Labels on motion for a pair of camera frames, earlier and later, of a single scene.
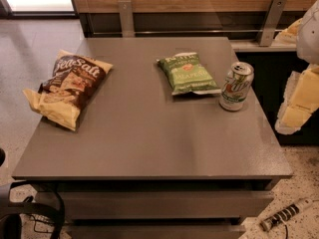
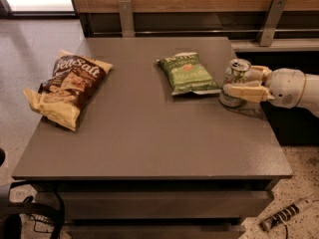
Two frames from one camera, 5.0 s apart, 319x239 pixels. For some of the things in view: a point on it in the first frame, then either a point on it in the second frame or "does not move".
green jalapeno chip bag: [185, 74] does not move
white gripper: [309, 39] → [285, 86]
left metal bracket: [126, 16] does not move
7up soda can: [236, 86] does not move
